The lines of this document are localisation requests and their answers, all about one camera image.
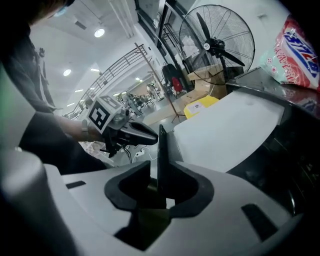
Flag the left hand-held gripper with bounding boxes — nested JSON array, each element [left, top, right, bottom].
[[86, 94, 159, 158]]

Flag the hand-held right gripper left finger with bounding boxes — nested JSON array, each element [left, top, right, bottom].
[[42, 159, 151, 237]]

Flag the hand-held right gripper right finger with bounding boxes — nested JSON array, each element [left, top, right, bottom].
[[149, 161, 305, 252]]

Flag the white tray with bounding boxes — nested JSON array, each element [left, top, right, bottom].
[[156, 91, 286, 200]]

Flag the person's left forearm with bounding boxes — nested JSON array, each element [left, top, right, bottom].
[[53, 114, 105, 144]]

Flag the pink detergent bag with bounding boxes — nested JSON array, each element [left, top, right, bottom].
[[259, 14, 320, 92]]

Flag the white power strip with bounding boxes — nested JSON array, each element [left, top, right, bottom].
[[132, 147, 151, 161]]

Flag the brown tripod stand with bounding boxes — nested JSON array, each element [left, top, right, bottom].
[[134, 42, 187, 124]]

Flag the yellow lidded bin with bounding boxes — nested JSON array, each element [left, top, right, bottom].
[[183, 96, 221, 120]]

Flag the black metal railing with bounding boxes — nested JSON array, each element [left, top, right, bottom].
[[64, 43, 151, 118]]

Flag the brown cardboard boxes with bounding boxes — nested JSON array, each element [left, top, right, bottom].
[[174, 63, 227, 116]]

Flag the black washing machine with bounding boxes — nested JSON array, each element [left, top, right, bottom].
[[224, 66, 320, 218]]

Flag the person's black top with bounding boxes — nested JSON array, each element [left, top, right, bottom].
[[0, 0, 109, 176]]

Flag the black floor fan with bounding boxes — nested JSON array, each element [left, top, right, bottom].
[[178, 4, 256, 94]]

